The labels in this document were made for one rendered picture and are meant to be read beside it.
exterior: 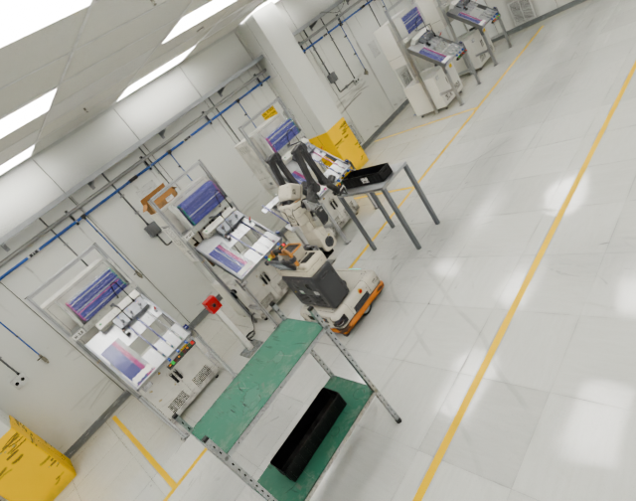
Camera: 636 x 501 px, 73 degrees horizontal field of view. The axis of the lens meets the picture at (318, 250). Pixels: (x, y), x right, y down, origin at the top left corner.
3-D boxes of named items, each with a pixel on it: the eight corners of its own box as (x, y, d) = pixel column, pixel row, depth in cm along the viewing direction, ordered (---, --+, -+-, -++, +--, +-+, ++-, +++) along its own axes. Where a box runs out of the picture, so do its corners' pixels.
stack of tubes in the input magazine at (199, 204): (226, 197, 505) (211, 179, 495) (195, 225, 481) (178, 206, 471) (221, 199, 515) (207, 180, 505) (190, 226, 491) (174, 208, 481)
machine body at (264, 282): (301, 281, 549) (272, 245, 525) (265, 322, 516) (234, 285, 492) (273, 280, 600) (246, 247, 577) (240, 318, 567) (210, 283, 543)
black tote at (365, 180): (346, 189, 474) (341, 180, 470) (355, 179, 482) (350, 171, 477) (384, 181, 428) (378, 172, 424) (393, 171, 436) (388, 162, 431)
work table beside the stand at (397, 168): (419, 250, 448) (382, 187, 418) (373, 250, 505) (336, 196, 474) (440, 222, 468) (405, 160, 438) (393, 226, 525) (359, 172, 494)
